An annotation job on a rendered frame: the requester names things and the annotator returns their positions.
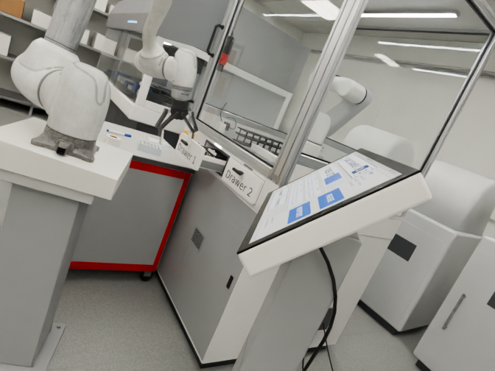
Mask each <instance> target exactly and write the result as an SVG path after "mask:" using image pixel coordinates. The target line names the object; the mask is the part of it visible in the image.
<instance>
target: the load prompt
mask: <svg viewBox="0 0 495 371"><path fill-rule="evenodd" d="M338 164H339V165H340V166H341V167H342V168H343V170H344V171H345V172H346V173H347V174H348V175H349V176H350V177H351V179H354V178H355V177H358V176H360V175H361V174H364V173H366V172H369V171H370V170H372V169H375V168H377V166H375V165H373V164H372V163H369V162H368V161H366V160H364V159H362V158H361V157H359V156H357V155H352V156H351V157H349V158H346V159H344V160H341V161H340V162H338Z"/></svg>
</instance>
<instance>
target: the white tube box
mask: <svg viewBox="0 0 495 371"><path fill-rule="evenodd" d="M151 146H152V144H151V143H150V144H147V142H146V143H144V141H142V140H139V139H138V141H137V144H136V149H137V150H139V151H142V152H147V153H150V154H152V155H157V156H161V152H162V148H161V146H159V145H156V146H154V147H151Z"/></svg>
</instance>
